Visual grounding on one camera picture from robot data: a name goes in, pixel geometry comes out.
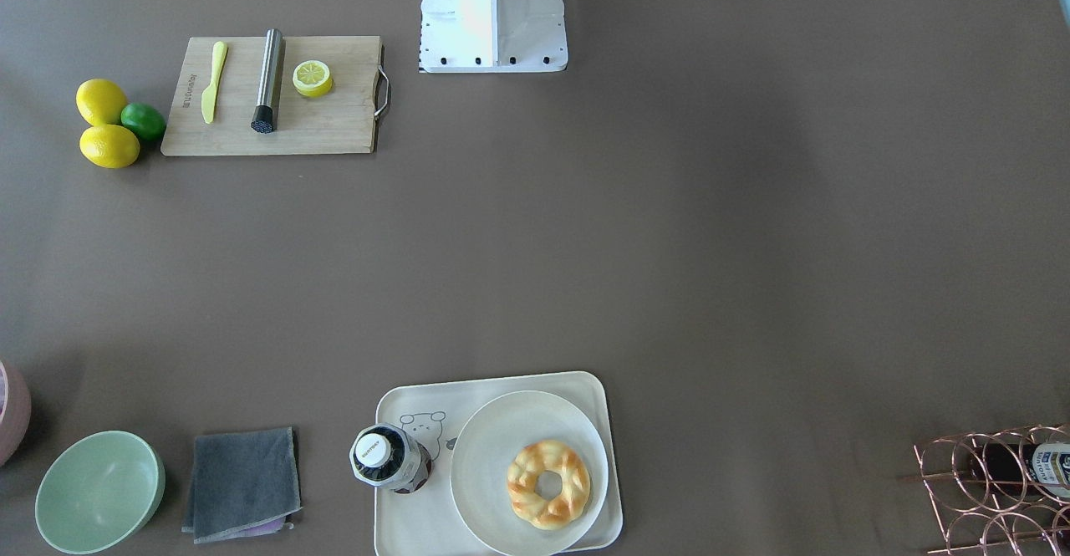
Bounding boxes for grey cloth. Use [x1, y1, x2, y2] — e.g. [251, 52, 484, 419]
[182, 426, 302, 544]

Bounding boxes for white serving tray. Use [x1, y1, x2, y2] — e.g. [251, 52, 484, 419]
[375, 370, 625, 555]

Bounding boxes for white plate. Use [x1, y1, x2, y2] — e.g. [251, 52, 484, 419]
[450, 390, 610, 555]

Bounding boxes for copper wire bottle rack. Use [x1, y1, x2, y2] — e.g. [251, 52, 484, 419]
[910, 424, 1069, 555]

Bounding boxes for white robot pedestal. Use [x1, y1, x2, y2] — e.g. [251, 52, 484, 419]
[418, 0, 569, 74]

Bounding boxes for yellow plastic knife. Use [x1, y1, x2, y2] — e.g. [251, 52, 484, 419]
[200, 41, 229, 123]

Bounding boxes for dark sauce bottle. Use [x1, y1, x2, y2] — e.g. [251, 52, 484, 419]
[349, 423, 433, 494]

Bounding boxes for bottle in rack rear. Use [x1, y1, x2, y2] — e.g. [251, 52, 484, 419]
[970, 442, 1069, 501]

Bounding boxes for pink bowl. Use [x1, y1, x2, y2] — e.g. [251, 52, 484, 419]
[1, 361, 32, 466]

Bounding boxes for green lime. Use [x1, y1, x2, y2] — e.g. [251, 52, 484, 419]
[120, 102, 166, 142]

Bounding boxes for yellow lemon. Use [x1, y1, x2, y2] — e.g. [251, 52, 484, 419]
[79, 125, 140, 170]
[75, 79, 129, 126]

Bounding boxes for half lemon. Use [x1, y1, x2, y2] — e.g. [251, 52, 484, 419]
[292, 59, 334, 98]

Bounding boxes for braided donut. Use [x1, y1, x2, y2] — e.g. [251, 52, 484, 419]
[506, 439, 592, 532]

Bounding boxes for green bowl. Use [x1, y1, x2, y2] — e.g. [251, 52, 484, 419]
[34, 431, 166, 555]

